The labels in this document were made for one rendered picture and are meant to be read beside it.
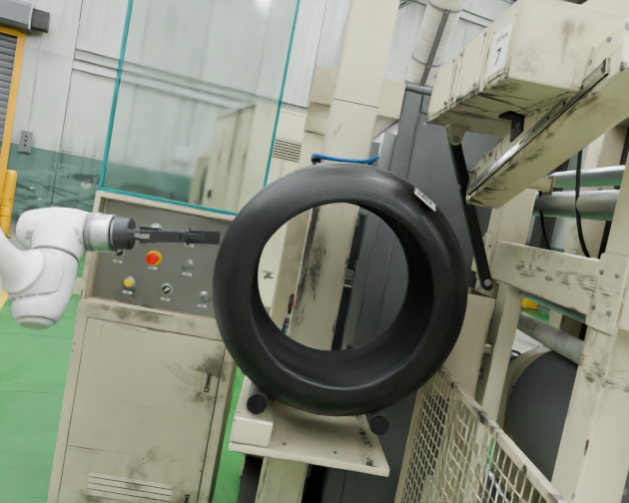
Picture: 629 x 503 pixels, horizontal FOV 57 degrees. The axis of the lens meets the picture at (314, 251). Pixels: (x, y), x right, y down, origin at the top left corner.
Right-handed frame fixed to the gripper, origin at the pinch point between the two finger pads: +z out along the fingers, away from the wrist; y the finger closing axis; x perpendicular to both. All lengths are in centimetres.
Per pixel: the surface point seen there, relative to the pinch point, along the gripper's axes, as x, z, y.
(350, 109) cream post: -35, 35, 28
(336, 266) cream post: 8.8, 33.4, 27.8
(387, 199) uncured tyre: -10.8, 40.0, -12.1
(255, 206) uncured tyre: -7.9, 11.9, -9.4
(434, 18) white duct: -74, 66, 68
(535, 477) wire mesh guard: 33, 61, -47
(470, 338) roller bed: 26, 71, 21
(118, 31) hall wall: -265, -271, 848
